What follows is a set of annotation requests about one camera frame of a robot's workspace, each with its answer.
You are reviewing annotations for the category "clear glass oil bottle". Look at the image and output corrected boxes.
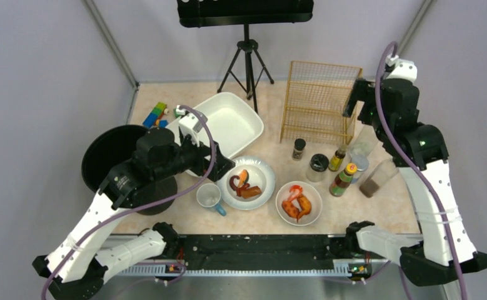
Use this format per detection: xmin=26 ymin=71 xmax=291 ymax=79
xmin=349 ymin=125 xmax=379 ymax=159

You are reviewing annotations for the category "silver lid blue label jar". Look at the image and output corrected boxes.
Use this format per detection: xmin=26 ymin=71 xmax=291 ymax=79
xmin=350 ymin=154 xmax=369 ymax=184

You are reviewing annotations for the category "small yellow oil bottle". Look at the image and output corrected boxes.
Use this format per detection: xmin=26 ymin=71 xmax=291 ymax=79
xmin=328 ymin=144 xmax=348 ymax=172

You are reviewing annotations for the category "glass bottle brown liquid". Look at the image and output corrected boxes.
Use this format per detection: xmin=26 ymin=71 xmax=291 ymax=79
xmin=359 ymin=158 xmax=398 ymax=198

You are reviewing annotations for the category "red sauce bottle yellow cap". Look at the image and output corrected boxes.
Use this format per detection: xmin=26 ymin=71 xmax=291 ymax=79
xmin=329 ymin=163 xmax=358 ymax=197

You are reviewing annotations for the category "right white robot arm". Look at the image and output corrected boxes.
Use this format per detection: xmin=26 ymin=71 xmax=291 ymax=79
xmin=343 ymin=79 xmax=487 ymax=286

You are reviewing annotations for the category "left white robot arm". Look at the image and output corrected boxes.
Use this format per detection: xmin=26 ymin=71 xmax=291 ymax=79
xmin=33 ymin=125 xmax=235 ymax=299

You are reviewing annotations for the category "octopus tentacle toy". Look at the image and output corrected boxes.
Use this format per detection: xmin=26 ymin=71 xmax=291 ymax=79
xmin=229 ymin=175 xmax=239 ymax=191

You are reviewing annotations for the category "white rectangular basin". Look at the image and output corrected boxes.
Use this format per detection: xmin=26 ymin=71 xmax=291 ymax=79
xmin=161 ymin=91 xmax=265 ymax=178

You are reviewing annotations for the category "colourful toy block stack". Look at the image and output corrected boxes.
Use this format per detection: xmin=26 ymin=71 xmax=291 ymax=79
xmin=142 ymin=102 xmax=169 ymax=128

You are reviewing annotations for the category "salmon slice toy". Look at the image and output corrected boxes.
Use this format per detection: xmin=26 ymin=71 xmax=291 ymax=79
xmin=238 ymin=169 xmax=249 ymax=187

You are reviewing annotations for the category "red sausage toy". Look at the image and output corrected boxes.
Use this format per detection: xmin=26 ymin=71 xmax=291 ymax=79
xmin=236 ymin=183 xmax=249 ymax=197

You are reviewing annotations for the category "white fluted plate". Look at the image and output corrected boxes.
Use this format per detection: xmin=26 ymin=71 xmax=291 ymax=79
xmin=217 ymin=156 xmax=276 ymax=211

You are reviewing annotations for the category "brown sausage roll toy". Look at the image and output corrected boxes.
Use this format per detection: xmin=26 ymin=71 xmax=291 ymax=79
xmin=241 ymin=186 xmax=262 ymax=199

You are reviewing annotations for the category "small black spice shaker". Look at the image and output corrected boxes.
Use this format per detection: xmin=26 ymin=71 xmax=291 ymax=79
xmin=291 ymin=138 xmax=306 ymax=161

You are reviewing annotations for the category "black round bin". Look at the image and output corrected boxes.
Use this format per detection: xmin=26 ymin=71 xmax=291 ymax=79
xmin=81 ymin=124 xmax=178 ymax=216

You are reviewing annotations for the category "black lid glass jar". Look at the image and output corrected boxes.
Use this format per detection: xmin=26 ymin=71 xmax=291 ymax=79
xmin=306 ymin=153 xmax=329 ymax=183

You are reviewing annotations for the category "red shrimp toy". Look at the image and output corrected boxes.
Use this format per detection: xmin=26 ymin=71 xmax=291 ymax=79
xmin=287 ymin=184 xmax=303 ymax=202

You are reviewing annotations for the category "white floral bowl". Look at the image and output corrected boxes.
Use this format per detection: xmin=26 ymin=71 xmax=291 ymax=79
xmin=275 ymin=181 xmax=323 ymax=227

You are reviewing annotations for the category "fried chicken piece toy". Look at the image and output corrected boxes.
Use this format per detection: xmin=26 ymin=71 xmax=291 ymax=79
xmin=281 ymin=200 xmax=300 ymax=220

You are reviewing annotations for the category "black tripod stand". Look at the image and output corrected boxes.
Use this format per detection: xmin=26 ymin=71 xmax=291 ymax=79
xmin=217 ymin=24 xmax=275 ymax=114

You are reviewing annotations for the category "fried chicken wing toy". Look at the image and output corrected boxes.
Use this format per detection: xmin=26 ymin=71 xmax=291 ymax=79
xmin=296 ymin=194 xmax=312 ymax=221

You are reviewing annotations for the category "black panel on tripod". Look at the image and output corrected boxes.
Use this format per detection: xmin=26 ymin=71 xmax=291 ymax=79
xmin=177 ymin=0 xmax=314 ymax=28

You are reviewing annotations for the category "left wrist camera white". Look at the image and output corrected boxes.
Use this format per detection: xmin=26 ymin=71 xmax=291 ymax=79
xmin=175 ymin=105 xmax=208 ymax=136

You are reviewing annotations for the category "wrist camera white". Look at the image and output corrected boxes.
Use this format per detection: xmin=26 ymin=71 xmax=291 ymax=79
xmin=175 ymin=105 xmax=208 ymax=136
xmin=383 ymin=54 xmax=418 ymax=83

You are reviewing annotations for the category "white mug blue handle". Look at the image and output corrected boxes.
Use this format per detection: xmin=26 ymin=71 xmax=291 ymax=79
xmin=196 ymin=183 xmax=226 ymax=217

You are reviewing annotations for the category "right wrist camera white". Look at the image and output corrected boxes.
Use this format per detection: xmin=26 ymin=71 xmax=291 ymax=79
xmin=383 ymin=54 xmax=418 ymax=83

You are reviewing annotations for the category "gold wire rack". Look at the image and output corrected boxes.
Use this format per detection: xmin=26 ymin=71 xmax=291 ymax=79
xmin=279 ymin=61 xmax=363 ymax=146

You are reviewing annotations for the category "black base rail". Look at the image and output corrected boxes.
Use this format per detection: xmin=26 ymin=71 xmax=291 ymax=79
xmin=153 ymin=234 xmax=373 ymax=280

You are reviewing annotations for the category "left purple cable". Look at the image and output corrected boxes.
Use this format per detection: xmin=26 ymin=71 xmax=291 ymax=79
xmin=40 ymin=104 xmax=218 ymax=300

